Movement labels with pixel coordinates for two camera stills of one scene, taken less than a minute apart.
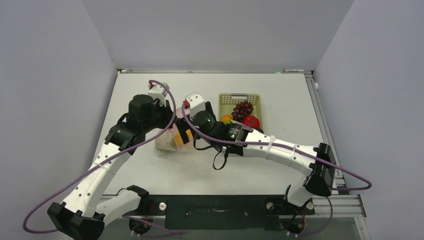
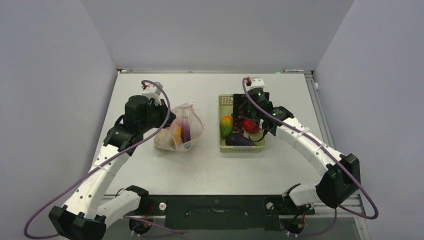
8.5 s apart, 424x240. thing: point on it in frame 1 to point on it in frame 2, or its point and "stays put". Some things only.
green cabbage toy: [166, 143] stays put
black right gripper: [183, 124] to [240, 101]
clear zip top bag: [170, 141] stays put
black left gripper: [168, 114] stays put
